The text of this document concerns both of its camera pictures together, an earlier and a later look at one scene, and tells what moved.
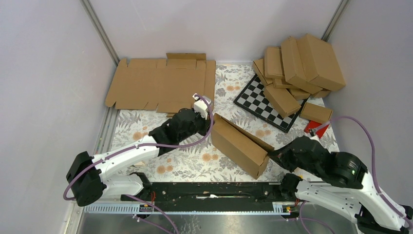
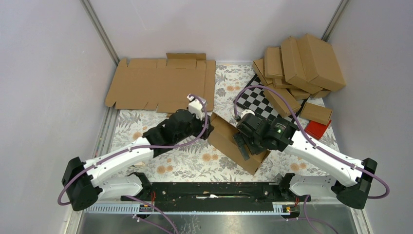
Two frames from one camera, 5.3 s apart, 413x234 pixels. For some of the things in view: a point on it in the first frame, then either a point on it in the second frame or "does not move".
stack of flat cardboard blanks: [169, 87] does not move
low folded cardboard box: [298, 94] does not move
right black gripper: [278, 156] -> [252, 149]
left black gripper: [206, 123] does not move
